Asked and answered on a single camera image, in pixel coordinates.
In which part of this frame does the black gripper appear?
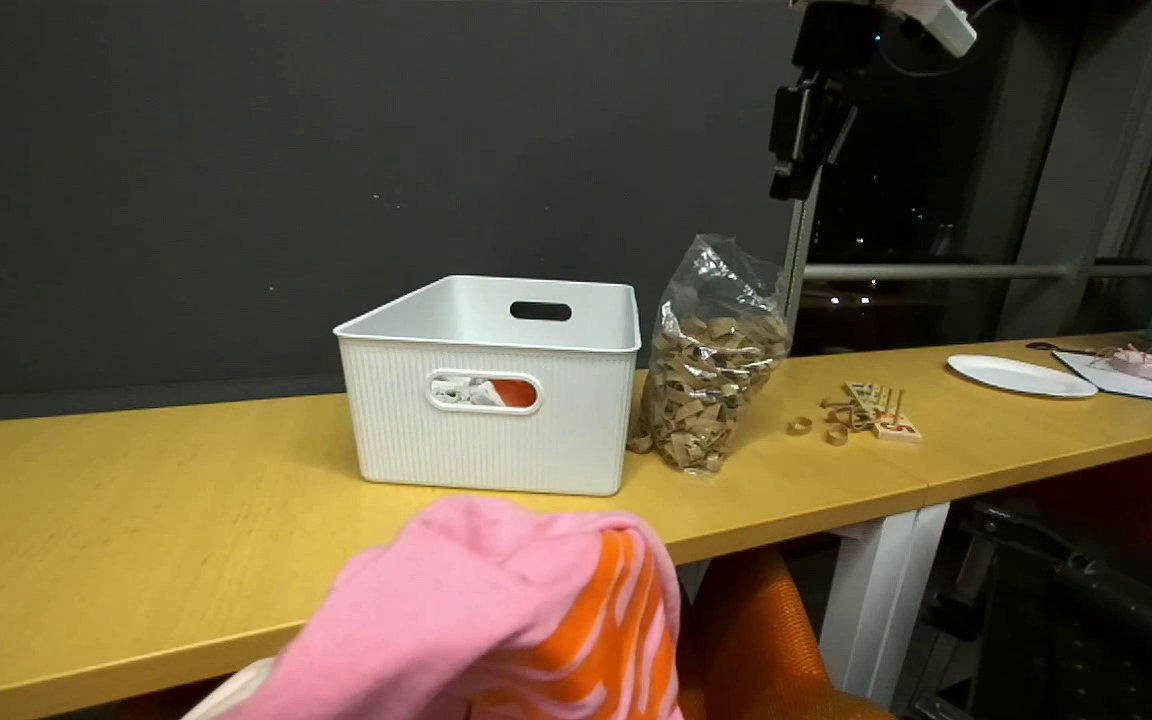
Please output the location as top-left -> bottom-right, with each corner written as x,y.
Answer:
770,0 -> 879,204

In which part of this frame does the white plate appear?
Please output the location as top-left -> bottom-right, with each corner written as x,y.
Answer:
946,353 -> 1100,402

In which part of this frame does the white paper sheet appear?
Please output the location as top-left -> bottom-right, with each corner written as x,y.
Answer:
1051,338 -> 1152,410

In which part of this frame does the white orange packet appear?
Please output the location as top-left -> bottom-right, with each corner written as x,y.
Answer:
430,371 -> 541,410

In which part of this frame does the white plastic storage bin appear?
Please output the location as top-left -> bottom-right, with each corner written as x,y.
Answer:
334,272 -> 644,500

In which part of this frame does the white table leg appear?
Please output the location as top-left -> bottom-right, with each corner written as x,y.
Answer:
816,500 -> 955,712

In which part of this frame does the orange chair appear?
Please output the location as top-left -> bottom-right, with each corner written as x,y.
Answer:
675,544 -> 900,720

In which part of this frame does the black robot cart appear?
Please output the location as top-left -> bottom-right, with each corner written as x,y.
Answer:
912,496 -> 1152,720

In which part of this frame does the pink orange cloth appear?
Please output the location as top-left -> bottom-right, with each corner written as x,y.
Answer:
222,496 -> 690,720

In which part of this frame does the white fabric item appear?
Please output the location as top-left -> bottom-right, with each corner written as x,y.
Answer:
182,650 -> 279,720

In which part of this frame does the grey wrist camera bar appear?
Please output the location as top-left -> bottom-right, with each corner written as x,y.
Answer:
886,0 -> 984,58

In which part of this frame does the grey window rail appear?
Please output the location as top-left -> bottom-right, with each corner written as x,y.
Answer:
799,258 -> 1152,282

